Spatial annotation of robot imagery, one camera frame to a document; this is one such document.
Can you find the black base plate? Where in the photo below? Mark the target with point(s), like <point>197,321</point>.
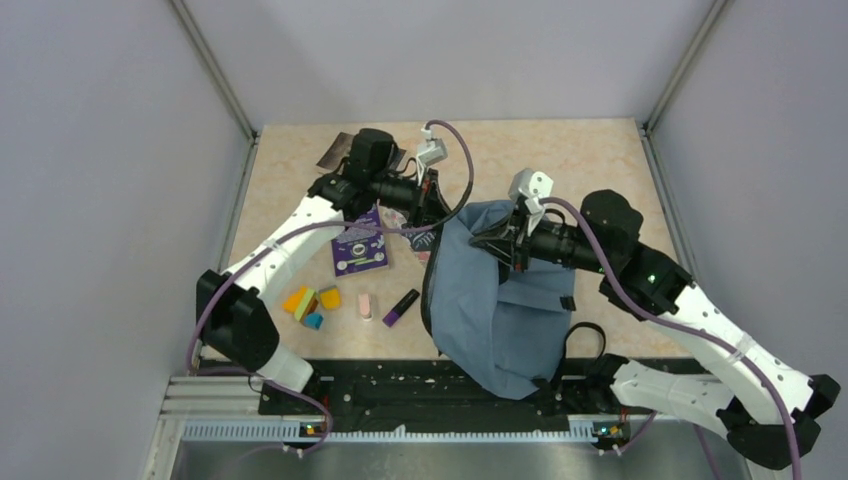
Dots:
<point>436,396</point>

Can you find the blue small block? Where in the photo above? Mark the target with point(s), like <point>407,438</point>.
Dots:
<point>313,320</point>

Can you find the dark sunset cover book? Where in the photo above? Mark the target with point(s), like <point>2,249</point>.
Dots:
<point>339,149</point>

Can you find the orange yellow sticky notes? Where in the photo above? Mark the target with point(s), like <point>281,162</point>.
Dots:
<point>302,303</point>

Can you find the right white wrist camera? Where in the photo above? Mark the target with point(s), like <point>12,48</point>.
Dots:
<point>527,189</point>

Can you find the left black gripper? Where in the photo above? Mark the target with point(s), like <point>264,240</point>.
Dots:
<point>426,206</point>

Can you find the purple highlighter pen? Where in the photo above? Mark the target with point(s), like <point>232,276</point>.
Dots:
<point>400,308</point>

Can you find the aluminium frame rail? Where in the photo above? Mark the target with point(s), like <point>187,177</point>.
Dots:
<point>234,427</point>

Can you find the yellow sharpener block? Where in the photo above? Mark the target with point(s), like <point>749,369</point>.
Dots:
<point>330,298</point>

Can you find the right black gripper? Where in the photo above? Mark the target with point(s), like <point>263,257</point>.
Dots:
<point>509,244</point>

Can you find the purple cover book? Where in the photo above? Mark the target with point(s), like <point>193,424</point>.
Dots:
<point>358,250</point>

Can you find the pink eraser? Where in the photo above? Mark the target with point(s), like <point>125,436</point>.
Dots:
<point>365,307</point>

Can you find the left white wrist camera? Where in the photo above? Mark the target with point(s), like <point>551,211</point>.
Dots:
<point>429,151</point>

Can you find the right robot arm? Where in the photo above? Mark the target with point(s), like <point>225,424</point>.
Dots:
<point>766,410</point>

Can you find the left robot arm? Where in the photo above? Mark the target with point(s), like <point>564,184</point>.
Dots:
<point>232,315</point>

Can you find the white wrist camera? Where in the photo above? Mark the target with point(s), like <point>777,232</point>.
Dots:
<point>429,151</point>
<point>527,189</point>

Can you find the blue student backpack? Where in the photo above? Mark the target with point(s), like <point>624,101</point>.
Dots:
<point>506,331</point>

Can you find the floral Little Women book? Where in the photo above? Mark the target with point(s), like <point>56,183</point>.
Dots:
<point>420,244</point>

